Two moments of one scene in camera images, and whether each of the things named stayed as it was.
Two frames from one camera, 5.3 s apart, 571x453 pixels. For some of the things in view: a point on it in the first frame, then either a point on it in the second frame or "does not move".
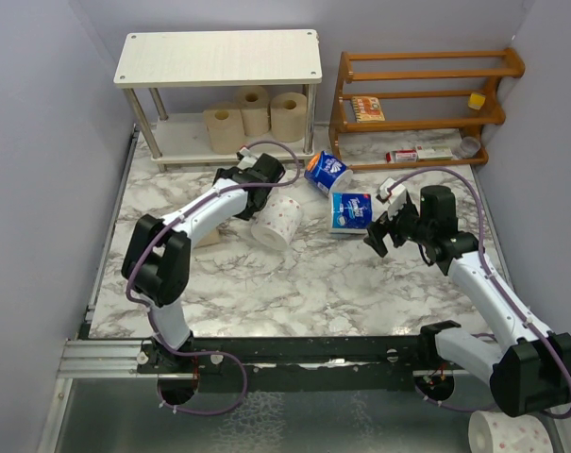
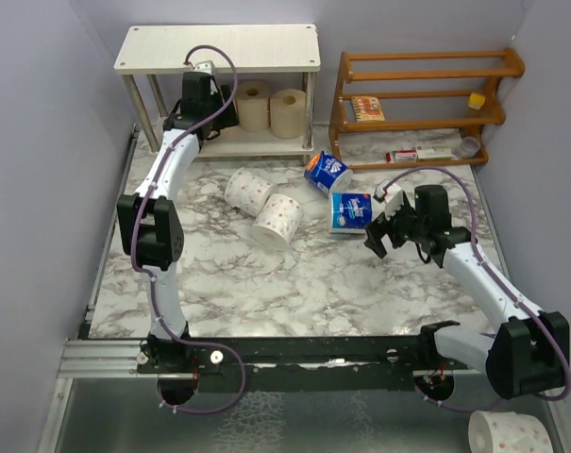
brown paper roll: (288, 116) does not move
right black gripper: (380, 227) does not move
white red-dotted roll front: (277, 222) does not move
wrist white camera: (247, 159) -> (206, 66)
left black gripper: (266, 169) -> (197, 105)
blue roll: (350, 212) does not move
